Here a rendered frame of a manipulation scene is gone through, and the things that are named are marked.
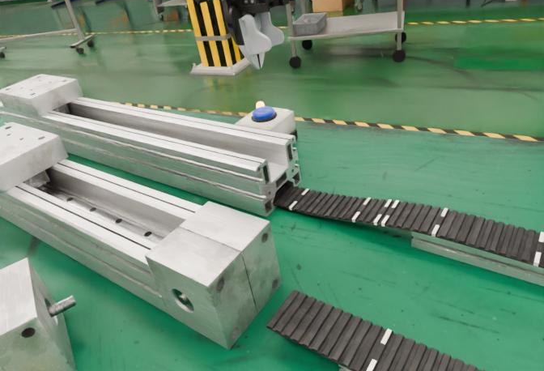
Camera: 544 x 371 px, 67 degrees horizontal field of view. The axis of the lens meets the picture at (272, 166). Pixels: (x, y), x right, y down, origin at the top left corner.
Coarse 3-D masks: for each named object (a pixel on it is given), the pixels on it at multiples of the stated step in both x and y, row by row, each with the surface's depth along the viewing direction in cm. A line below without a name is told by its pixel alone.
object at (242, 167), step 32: (64, 128) 85; (96, 128) 76; (128, 128) 73; (160, 128) 76; (192, 128) 71; (224, 128) 67; (96, 160) 82; (128, 160) 75; (160, 160) 68; (192, 160) 63; (224, 160) 58; (256, 160) 57; (288, 160) 62; (192, 192) 67; (224, 192) 62; (256, 192) 58
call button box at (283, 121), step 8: (280, 112) 75; (288, 112) 75; (240, 120) 75; (248, 120) 75; (256, 120) 73; (264, 120) 73; (272, 120) 73; (280, 120) 73; (288, 120) 74; (256, 128) 72; (264, 128) 71; (272, 128) 71; (280, 128) 73; (288, 128) 75; (296, 136) 78
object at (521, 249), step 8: (520, 232) 45; (528, 232) 45; (536, 232) 45; (512, 240) 44; (520, 240) 44; (528, 240) 44; (512, 248) 43; (520, 248) 43; (528, 248) 43; (512, 256) 42; (520, 256) 43; (528, 256) 42
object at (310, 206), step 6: (318, 192) 61; (324, 192) 61; (312, 198) 60; (318, 198) 59; (324, 198) 60; (306, 204) 59; (312, 204) 59; (318, 204) 59; (300, 210) 58; (306, 210) 58; (312, 210) 58
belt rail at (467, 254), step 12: (420, 240) 50; (432, 240) 48; (444, 240) 47; (432, 252) 49; (444, 252) 48; (456, 252) 47; (468, 252) 47; (480, 252) 45; (480, 264) 46; (492, 264) 45; (504, 264) 45; (516, 264) 43; (528, 264) 42; (516, 276) 44; (528, 276) 43; (540, 276) 42
